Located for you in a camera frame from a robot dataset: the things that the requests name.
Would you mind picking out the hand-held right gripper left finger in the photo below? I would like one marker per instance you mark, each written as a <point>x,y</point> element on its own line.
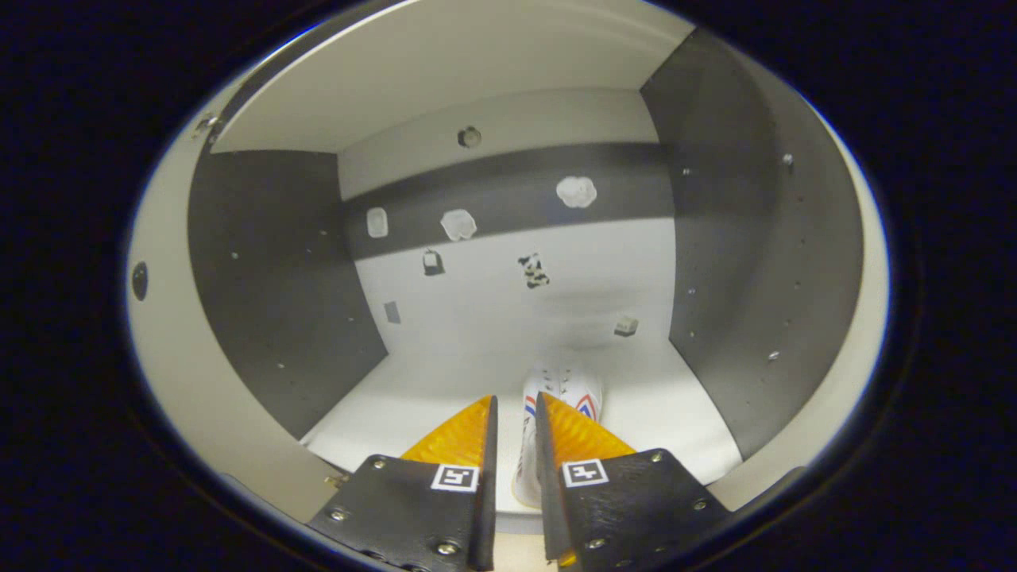
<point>486,477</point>

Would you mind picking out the metal door hinge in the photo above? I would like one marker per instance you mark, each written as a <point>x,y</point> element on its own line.
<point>205,127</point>
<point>338,480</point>

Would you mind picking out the white shoe cabinet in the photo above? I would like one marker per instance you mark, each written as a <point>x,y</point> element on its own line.
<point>477,318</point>

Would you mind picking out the white canvas shoe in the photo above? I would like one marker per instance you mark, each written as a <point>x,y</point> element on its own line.
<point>568,381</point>

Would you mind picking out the white cabinet door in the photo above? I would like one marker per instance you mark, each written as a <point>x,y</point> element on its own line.
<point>183,381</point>
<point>810,453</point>

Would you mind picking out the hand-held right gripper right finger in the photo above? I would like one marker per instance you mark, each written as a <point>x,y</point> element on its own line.
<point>548,477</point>

